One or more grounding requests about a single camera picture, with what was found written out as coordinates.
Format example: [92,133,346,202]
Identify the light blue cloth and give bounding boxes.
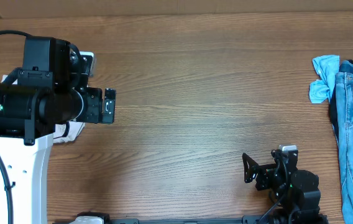
[309,55,340,104]

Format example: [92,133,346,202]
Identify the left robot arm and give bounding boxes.
[0,35,116,223]

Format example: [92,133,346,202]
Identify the beige shorts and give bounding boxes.
[0,75,85,146]

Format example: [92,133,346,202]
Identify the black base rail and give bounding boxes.
[88,213,261,224]

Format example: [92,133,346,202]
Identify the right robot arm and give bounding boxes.
[242,145,328,224]

